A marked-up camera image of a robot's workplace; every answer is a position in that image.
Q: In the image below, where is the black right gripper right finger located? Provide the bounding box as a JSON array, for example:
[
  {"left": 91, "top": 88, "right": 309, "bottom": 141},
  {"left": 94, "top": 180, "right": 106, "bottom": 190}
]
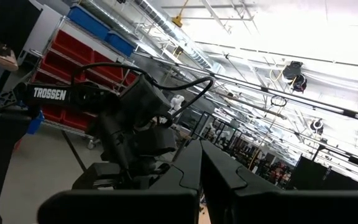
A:
[{"left": 200, "top": 139, "right": 358, "bottom": 224}]

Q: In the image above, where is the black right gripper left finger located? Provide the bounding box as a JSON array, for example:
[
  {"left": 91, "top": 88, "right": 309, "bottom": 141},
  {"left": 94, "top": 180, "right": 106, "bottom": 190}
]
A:
[{"left": 37, "top": 139, "right": 203, "bottom": 224}]

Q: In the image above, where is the white robot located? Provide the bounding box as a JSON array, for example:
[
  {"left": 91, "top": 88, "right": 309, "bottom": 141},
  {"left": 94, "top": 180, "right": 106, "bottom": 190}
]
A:
[{"left": 168, "top": 94, "right": 186, "bottom": 118}]

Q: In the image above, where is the red plastic storage bin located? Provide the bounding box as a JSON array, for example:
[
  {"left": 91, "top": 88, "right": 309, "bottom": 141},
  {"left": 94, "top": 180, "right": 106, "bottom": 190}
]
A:
[
  {"left": 40, "top": 104, "right": 67, "bottom": 123},
  {"left": 50, "top": 29, "right": 94, "bottom": 65},
  {"left": 92, "top": 51, "right": 124, "bottom": 84},
  {"left": 40, "top": 49, "right": 86, "bottom": 82},
  {"left": 62, "top": 107, "right": 98, "bottom": 131}
]

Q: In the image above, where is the black partition panel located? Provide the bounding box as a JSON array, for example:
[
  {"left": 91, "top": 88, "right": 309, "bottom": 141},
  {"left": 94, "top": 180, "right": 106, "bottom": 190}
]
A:
[{"left": 290, "top": 154, "right": 358, "bottom": 191}]

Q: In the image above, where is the small blue storage bin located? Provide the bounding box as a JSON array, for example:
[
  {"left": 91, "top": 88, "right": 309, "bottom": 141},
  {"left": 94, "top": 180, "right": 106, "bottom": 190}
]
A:
[
  {"left": 26, "top": 110, "right": 45, "bottom": 135},
  {"left": 104, "top": 30, "right": 136, "bottom": 58}
]

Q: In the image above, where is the yellow hanging outlet box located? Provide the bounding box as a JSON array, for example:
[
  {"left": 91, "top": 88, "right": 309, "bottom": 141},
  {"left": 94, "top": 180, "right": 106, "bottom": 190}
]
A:
[{"left": 171, "top": 0, "right": 191, "bottom": 29}]

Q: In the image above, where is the large blue storage bin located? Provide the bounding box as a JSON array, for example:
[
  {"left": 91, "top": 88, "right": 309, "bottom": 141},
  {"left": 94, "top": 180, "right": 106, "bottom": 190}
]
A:
[{"left": 67, "top": 4, "right": 111, "bottom": 40}]

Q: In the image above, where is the grey metal cabinet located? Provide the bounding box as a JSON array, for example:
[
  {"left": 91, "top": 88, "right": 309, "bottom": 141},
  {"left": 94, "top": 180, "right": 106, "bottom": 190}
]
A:
[{"left": 17, "top": 0, "right": 63, "bottom": 63}]

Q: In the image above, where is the black flat panel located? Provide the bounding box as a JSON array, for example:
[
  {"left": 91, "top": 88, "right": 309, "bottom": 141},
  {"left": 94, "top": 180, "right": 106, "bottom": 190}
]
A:
[{"left": 0, "top": 0, "right": 43, "bottom": 47}]

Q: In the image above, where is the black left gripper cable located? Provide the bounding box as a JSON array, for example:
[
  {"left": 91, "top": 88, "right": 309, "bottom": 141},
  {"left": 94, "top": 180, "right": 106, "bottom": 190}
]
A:
[{"left": 71, "top": 62, "right": 215, "bottom": 119}]

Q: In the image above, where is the black ceiling cable reel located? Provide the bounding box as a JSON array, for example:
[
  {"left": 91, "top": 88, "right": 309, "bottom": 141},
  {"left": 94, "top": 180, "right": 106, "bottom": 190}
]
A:
[
  {"left": 309, "top": 118, "right": 325, "bottom": 136},
  {"left": 281, "top": 60, "right": 308, "bottom": 94}
]

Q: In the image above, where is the metal wire shelf rack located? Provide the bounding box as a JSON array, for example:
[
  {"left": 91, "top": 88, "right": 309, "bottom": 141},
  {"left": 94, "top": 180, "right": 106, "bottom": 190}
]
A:
[{"left": 26, "top": 12, "right": 142, "bottom": 150}]

